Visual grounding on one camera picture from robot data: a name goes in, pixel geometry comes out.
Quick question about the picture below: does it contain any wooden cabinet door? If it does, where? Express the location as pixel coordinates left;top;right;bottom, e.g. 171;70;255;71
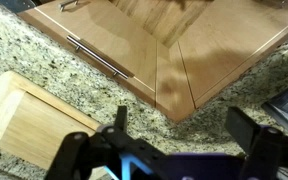
176;0;288;109

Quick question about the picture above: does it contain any wooden cabinet drawer front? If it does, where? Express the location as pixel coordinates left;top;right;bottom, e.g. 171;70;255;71
18;0;158;108

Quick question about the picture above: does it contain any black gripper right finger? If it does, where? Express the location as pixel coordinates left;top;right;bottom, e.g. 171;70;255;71
225;106;262;155

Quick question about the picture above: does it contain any large bamboo chopping board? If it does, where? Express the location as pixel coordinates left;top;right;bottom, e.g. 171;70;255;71
0;70;102;143

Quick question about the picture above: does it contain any narrow wooden corner panel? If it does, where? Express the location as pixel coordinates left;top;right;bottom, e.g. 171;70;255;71
154;39;197;123

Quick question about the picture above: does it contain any small bamboo chopping board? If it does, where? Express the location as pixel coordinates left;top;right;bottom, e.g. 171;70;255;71
0;89;97;170

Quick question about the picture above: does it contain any steel bar drawer handle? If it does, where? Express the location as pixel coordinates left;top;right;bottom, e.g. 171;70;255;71
58;0;80;12
66;34;134;80

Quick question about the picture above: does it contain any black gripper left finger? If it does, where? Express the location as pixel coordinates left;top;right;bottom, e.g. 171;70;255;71
113;105;129;132

